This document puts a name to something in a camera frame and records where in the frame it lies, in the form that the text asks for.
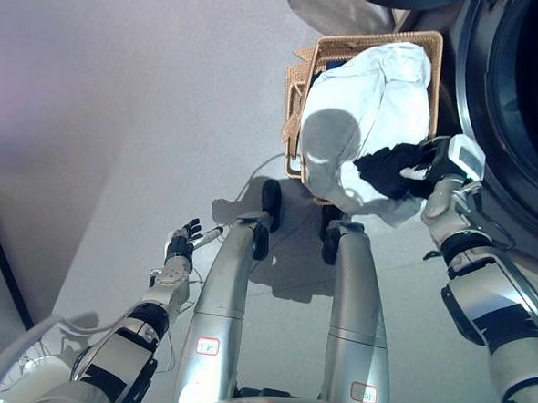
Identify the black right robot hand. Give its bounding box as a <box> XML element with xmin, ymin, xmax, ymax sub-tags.
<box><xmin>398</xmin><ymin>130</ymin><xmax>488</xmax><ymax>193</ymax></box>

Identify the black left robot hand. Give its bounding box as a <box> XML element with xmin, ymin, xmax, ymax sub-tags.
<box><xmin>162</xmin><ymin>216</ymin><xmax>227</xmax><ymax>274</ymax></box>

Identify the black garment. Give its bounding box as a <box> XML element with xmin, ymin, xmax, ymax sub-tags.
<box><xmin>350</xmin><ymin>140</ymin><xmax>439</xmax><ymax>203</ymax></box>

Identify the wicker laundry basket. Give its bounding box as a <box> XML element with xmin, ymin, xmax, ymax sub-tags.
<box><xmin>279</xmin><ymin>22</ymin><xmax>446</xmax><ymax>189</ymax></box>

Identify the dark grey washing machine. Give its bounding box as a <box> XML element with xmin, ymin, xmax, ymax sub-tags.
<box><xmin>378</xmin><ymin>0</ymin><xmax>538</xmax><ymax>270</ymax></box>

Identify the wicker basket lid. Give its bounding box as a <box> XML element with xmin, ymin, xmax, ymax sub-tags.
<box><xmin>280</xmin><ymin>44</ymin><xmax>321</xmax><ymax>147</ymax></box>

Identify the black left robot foot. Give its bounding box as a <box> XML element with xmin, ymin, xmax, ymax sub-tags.
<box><xmin>257</xmin><ymin>177</ymin><xmax>285</xmax><ymax>234</ymax></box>

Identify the black robot foot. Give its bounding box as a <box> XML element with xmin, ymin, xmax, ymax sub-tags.
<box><xmin>317</xmin><ymin>203</ymin><xmax>344</xmax><ymax>267</ymax></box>
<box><xmin>257</xmin><ymin>177</ymin><xmax>285</xmax><ymax>234</ymax></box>

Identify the white garment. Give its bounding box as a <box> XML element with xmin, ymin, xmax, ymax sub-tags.
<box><xmin>295</xmin><ymin>35</ymin><xmax>439</xmax><ymax>232</ymax></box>

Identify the black right robot foot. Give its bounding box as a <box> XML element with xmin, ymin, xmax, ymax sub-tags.
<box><xmin>317</xmin><ymin>203</ymin><xmax>344</xmax><ymax>267</ymax></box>

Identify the dark blue garment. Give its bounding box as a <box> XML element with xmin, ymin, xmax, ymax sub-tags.
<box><xmin>322</xmin><ymin>56</ymin><xmax>353</xmax><ymax>76</ymax></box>

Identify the silver right robot leg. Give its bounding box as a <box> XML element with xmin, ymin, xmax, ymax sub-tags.
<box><xmin>316</xmin><ymin>218</ymin><xmax>402</xmax><ymax>403</ymax></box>

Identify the thin white floor cable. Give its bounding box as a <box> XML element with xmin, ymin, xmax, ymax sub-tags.
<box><xmin>234</xmin><ymin>150</ymin><xmax>287</xmax><ymax>215</ymax></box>

